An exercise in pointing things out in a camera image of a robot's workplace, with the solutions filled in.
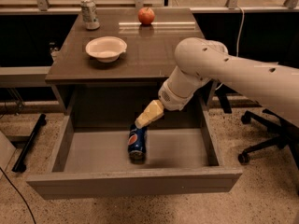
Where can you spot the white paper bowl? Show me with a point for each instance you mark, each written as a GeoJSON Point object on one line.
{"type": "Point", "coordinates": [106, 49]}

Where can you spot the silver green soda can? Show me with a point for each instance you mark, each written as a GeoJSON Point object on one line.
{"type": "Point", "coordinates": [89, 14]}

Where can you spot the black bar on floor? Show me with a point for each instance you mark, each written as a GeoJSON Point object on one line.
{"type": "Point", "coordinates": [19, 166]}

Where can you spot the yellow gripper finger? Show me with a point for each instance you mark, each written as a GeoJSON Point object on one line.
{"type": "Point", "coordinates": [152, 112]}

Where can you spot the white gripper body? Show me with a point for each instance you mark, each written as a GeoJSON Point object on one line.
{"type": "Point", "coordinates": [170, 98]}

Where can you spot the red apple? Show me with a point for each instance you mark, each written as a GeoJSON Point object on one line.
{"type": "Point", "coordinates": [146, 15]}

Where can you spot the grey cabinet counter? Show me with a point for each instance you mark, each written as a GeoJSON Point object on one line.
{"type": "Point", "coordinates": [149, 54]}

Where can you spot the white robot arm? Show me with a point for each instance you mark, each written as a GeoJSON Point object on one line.
{"type": "Point", "coordinates": [273, 86]}

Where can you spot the grey open drawer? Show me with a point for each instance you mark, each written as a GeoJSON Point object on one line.
{"type": "Point", "coordinates": [91, 158]}

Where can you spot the blue pepsi can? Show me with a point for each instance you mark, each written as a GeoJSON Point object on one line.
{"type": "Point", "coordinates": [137, 143]}

